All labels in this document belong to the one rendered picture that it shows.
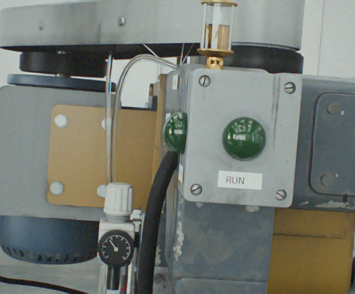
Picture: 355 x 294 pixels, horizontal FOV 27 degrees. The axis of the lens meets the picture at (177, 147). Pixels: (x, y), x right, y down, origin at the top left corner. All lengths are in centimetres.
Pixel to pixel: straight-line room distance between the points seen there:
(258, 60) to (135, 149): 30
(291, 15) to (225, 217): 22
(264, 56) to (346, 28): 536
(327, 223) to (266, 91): 35
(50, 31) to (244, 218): 43
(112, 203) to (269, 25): 24
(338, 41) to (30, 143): 516
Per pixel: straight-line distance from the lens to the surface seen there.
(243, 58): 66
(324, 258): 88
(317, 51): 594
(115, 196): 75
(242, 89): 49
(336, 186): 56
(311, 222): 82
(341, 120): 56
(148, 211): 56
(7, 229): 100
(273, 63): 66
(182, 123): 50
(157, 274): 76
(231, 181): 49
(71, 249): 98
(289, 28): 68
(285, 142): 50
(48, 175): 92
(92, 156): 92
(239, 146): 48
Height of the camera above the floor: 130
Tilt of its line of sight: 3 degrees down
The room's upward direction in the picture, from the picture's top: 4 degrees clockwise
